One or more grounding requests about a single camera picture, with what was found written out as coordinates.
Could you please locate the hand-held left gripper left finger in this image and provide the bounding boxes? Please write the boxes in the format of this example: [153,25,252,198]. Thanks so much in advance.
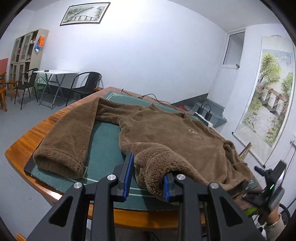
[26,152,135,241]

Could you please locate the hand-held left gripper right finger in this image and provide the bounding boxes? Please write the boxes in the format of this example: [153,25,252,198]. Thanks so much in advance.
[162,173,265,241]

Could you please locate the brown fleece sweater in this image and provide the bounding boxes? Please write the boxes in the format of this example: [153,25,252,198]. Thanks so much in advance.
[32,97,253,201]

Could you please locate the white folding table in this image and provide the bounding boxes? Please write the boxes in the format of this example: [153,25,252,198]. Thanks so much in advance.
[33,70,79,110]

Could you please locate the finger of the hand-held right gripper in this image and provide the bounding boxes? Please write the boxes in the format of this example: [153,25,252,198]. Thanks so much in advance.
[242,188,264,207]

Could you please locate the framed landscape painting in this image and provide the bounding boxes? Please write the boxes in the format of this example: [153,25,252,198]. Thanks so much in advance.
[60,2,111,26]

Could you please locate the wooden chair back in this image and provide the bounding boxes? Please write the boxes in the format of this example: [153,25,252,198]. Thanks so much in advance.
[238,142,252,159]

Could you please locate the wooden bench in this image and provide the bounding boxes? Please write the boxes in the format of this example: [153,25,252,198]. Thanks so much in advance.
[0,72,15,113]

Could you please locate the hanging scroll painting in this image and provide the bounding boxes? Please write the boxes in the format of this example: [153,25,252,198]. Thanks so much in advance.
[232,35,296,168]

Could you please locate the white power strip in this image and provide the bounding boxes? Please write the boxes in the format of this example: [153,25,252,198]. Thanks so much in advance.
[194,112,213,127]

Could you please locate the person's right hand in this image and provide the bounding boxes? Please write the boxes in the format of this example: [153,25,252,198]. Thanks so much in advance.
[259,205,281,226]

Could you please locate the grey concrete steps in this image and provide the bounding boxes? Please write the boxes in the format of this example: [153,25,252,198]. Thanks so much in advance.
[172,93,228,128]

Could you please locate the person's right forearm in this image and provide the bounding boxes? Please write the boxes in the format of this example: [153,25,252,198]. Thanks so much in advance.
[264,215,290,241]

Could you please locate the thin dark cable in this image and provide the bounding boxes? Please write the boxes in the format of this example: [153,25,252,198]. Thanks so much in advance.
[121,88,176,107]

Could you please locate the grey glass-door cabinet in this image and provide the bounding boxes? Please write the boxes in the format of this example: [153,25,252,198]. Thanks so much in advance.
[9,28,49,81]

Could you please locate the white door with transom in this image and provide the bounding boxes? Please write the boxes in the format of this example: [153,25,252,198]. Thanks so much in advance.
[208,28,246,103]

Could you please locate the orange and blue packet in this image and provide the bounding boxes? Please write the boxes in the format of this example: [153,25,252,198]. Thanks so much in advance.
[35,35,46,52]

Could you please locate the red board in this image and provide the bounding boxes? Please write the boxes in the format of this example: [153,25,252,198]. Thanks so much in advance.
[0,58,9,81]

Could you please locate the green table mat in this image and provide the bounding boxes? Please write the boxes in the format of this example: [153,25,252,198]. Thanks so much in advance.
[23,91,264,211]

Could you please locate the black metal chair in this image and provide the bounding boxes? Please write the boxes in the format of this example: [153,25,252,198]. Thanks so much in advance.
[14,68,39,110]
[66,71,102,107]

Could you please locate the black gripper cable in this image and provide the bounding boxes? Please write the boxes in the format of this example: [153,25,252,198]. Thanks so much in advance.
[278,203,292,226]

